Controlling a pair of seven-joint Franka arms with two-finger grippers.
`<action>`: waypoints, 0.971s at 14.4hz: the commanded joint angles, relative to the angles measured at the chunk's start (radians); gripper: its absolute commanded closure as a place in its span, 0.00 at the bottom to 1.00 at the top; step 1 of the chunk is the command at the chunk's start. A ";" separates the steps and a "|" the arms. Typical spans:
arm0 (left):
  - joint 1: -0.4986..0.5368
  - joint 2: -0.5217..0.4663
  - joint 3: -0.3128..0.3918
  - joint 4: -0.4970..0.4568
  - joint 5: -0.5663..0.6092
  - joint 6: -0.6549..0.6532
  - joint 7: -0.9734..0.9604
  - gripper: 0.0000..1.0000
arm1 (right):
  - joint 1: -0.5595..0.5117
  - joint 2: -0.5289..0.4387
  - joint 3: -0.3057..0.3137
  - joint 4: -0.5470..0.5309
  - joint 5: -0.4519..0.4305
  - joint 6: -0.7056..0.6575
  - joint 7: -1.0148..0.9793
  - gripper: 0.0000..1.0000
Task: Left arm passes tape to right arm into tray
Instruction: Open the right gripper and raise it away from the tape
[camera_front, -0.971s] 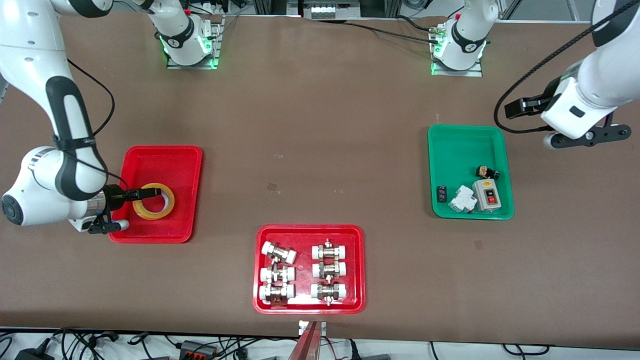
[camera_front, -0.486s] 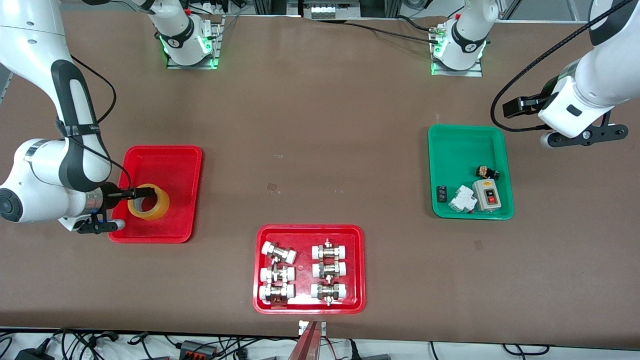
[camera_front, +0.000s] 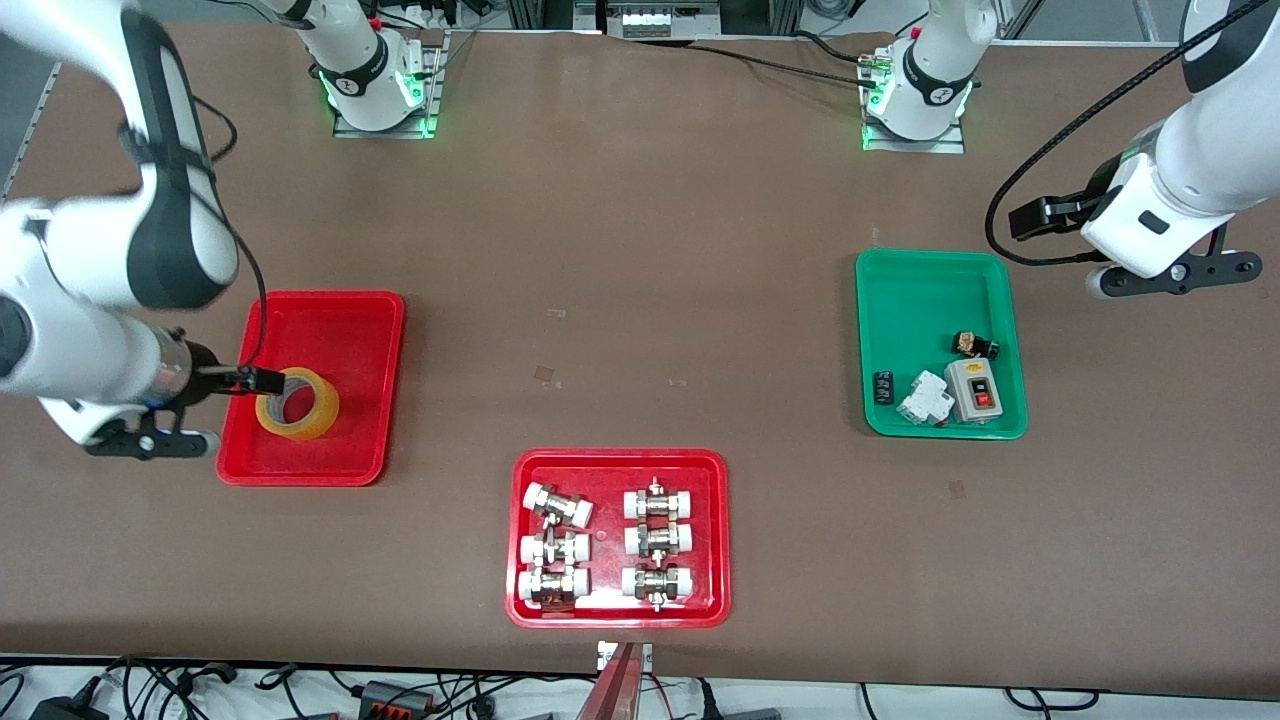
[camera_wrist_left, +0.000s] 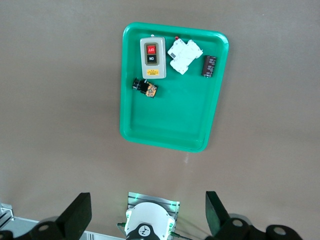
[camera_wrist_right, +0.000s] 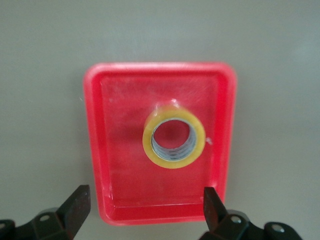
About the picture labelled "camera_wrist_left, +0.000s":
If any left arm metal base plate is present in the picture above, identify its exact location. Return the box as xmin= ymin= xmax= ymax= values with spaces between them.
xmin=126 ymin=191 xmax=181 ymax=240

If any aluminium frame profile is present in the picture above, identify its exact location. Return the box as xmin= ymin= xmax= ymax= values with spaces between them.
xmin=0 ymin=202 xmax=14 ymax=226

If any black table cable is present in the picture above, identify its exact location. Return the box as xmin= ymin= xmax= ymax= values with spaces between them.
xmin=169 ymin=231 xmax=195 ymax=240

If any green plastic tray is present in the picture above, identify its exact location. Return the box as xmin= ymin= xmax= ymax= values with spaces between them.
xmin=119 ymin=21 xmax=230 ymax=153

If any black orange push button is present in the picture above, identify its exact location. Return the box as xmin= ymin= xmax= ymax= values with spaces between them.
xmin=131 ymin=77 xmax=159 ymax=99

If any white circuit breaker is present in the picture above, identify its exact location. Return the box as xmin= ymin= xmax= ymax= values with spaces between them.
xmin=166 ymin=35 xmax=204 ymax=75

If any grey on-off switch box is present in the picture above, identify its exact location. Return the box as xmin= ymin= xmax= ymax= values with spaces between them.
xmin=139 ymin=34 xmax=167 ymax=80

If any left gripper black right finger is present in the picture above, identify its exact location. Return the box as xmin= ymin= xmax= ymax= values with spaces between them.
xmin=205 ymin=191 xmax=305 ymax=240

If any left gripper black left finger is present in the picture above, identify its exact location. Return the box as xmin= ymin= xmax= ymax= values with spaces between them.
xmin=0 ymin=192 xmax=92 ymax=240

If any small black block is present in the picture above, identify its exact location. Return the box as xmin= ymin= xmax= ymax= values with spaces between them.
xmin=201 ymin=55 xmax=218 ymax=78

